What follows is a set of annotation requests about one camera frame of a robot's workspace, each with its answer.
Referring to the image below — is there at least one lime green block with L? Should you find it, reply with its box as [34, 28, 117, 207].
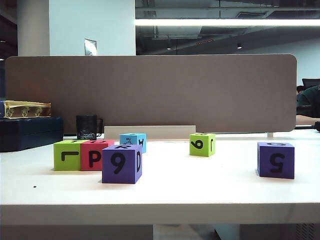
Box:
[53, 139, 83, 172]

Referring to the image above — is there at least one red block with P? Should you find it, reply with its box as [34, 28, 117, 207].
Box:
[80, 139, 115, 172]

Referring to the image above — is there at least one framed wall sign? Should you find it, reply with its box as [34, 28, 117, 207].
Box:
[83, 38, 98, 57]

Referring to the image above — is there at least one black mug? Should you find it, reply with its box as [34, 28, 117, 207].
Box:
[75, 114, 104, 140]

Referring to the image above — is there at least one ceiling light strip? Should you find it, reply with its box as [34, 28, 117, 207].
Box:
[134, 18, 320, 27]

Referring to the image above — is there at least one blue block with fish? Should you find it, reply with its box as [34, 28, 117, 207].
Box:
[119, 132, 147, 154]

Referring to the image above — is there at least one purple block with 9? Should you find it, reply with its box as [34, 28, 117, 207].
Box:
[101, 144, 143, 185]

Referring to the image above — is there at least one purple block with 5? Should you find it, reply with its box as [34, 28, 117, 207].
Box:
[257, 141, 296, 180]

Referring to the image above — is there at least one person in green shirt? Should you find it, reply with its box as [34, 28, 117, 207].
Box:
[296, 84, 320, 118]

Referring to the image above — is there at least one yellow patterned box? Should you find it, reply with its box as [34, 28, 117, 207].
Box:
[3, 99, 53, 119]

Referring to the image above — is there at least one lime green block with 6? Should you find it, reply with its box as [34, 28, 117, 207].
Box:
[189, 132, 216, 158]

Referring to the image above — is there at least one brown desk divider panel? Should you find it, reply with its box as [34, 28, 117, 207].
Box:
[4, 53, 298, 134]

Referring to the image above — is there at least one black office chair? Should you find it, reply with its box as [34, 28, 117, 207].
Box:
[301, 78, 320, 89]

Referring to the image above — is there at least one dark blue case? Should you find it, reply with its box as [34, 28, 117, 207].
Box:
[0, 116, 64, 153]

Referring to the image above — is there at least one under-table vent grille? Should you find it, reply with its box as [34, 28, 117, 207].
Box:
[294, 223, 317, 240]

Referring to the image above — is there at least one white under-table column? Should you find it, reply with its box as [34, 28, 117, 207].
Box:
[152, 223, 241, 240]

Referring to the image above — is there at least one bare person forearm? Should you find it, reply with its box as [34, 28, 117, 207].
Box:
[295, 114, 316, 126]

